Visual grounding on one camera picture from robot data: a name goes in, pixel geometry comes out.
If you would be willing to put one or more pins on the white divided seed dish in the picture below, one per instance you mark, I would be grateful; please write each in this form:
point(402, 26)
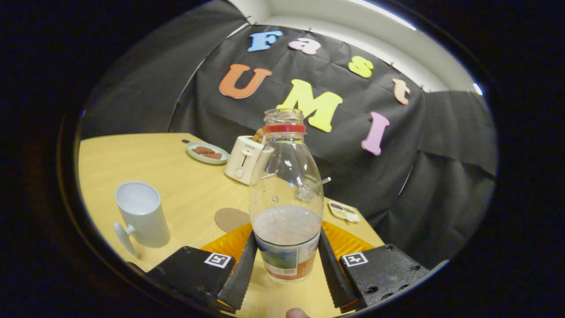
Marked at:
point(344, 212)

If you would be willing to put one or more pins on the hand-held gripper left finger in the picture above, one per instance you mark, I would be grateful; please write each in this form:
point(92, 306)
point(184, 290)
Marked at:
point(240, 278)

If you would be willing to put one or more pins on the round brown coaster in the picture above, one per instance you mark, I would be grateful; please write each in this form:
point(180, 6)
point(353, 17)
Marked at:
point(229, 219)

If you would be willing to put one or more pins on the white toaster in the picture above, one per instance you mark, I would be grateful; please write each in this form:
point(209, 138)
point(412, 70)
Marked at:
point(242, 159)

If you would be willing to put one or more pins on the pale green plate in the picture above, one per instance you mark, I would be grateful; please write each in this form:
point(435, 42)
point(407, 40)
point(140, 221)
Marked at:
point(196, 158)

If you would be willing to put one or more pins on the brown bread slice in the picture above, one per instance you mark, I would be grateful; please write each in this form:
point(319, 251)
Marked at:
point(203, 150)
point(213, 156)

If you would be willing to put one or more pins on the wooden table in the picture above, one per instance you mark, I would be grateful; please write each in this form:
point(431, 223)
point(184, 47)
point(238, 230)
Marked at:
point(154, 159)

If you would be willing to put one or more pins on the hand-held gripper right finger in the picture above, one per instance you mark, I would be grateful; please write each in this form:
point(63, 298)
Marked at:
point(335, 278)

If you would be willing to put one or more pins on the clear plastic juice bottle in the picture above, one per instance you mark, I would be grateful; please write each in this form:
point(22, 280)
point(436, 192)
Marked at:
point(287, 229)

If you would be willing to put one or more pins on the pale blue cup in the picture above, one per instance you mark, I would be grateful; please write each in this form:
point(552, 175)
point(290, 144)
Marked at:
point(148, 221)

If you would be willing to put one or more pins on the bread slice in toaster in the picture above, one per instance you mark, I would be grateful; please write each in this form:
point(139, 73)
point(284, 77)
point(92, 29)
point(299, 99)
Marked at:
point(258, 136)

